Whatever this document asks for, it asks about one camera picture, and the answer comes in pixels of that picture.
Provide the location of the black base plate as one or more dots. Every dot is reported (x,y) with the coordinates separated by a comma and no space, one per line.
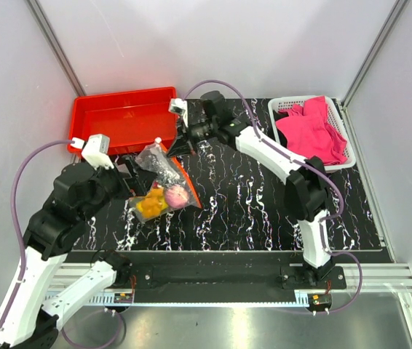
(207,279)

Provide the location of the orange fake fruit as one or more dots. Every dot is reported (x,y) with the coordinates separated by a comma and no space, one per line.
(153,204)

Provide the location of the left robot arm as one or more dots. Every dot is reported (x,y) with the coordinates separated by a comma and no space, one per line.
(27,318)

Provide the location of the black marble mat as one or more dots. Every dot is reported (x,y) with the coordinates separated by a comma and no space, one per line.
(241,210)

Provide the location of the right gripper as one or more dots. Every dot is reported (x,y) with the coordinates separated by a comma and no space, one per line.
(182,147)

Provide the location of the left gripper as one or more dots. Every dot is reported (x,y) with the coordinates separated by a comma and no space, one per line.
(138,182)

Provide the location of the white plastic basket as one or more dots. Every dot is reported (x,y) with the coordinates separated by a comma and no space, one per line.
(335,120)

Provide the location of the clear zip top bag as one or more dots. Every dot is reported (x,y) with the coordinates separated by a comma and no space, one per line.
(166,185)

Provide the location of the red plastic bin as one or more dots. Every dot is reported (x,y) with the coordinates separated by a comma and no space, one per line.
(131,120)

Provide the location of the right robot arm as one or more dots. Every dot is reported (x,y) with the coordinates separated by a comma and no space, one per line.
(306,183)

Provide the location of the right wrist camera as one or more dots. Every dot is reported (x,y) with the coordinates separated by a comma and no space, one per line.
(179,107)

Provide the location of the pink fake fruit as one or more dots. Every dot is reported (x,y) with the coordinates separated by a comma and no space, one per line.
(176,197)

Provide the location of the black fake grapes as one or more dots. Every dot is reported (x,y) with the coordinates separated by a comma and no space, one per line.
(156,161)

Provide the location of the pink cloth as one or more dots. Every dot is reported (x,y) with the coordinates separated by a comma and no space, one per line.
(308,132)

